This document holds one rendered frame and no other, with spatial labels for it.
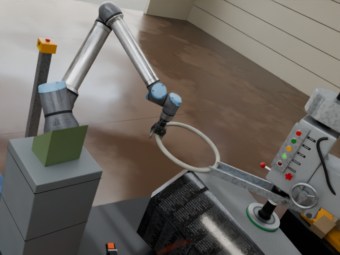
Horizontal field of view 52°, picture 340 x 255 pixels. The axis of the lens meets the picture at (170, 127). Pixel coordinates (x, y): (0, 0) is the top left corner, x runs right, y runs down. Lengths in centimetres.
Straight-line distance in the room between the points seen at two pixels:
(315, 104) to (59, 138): 133
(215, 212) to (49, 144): 106
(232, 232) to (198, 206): 27
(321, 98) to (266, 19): 749
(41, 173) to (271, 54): 775
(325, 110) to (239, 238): 87
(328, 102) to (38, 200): 155
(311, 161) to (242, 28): 789
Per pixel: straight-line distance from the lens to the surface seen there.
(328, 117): 190
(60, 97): 197
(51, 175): 198
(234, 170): 234
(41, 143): 200
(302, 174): 201
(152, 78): 204
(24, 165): 202
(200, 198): 229
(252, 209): 231
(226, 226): 219
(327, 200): 205
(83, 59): 219
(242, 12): 973
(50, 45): 295
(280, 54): 902
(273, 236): 226
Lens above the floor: 214
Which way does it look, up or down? 28 degrees down
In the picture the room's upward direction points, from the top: 22 degrees clockwise
